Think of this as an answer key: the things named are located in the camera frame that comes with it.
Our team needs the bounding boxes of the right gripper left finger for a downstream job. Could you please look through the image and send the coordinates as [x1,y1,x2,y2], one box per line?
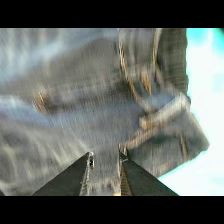
[32,151,95,197]

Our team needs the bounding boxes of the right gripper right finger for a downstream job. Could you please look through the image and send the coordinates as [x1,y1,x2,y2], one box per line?
[118,150,180,197]

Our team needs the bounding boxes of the blue jeans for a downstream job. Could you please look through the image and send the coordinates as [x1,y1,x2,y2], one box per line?
[0,27,211,197]

